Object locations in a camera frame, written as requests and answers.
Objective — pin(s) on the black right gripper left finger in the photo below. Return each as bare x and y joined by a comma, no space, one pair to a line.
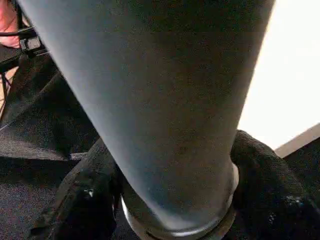
82,195

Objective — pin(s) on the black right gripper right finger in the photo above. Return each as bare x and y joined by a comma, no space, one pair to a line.
275,190

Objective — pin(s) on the white plastic table top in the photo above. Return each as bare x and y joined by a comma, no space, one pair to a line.
287,75

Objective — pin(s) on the white plastic table leg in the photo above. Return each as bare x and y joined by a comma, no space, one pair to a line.
150,100

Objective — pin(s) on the black mat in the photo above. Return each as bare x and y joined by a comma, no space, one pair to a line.
45,130

